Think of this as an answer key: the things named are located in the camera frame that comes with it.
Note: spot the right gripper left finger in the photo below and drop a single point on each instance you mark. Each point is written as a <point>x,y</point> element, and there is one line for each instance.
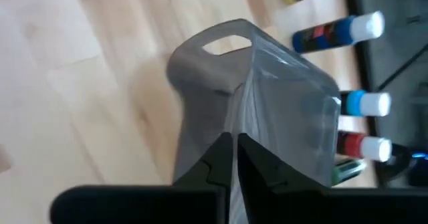
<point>214,170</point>

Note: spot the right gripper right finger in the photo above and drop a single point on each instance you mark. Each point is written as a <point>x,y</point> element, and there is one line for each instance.
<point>267,177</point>

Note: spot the grey translucent plastic bin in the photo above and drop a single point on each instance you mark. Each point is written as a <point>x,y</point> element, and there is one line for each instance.
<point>267,100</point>

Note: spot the small dark blue bottle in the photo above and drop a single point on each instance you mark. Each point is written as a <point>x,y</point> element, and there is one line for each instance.
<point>334,33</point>

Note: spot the dark green paint bottle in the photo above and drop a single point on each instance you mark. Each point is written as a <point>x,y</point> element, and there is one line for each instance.
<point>347,170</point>

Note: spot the small red paint bottle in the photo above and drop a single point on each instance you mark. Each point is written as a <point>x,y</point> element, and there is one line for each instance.
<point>351,145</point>

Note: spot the small cyan paint bottle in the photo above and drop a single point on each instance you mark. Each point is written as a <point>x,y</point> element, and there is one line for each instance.
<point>354,103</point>

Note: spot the black machine with blue light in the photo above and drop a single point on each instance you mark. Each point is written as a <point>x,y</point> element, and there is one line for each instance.
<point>401,170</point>

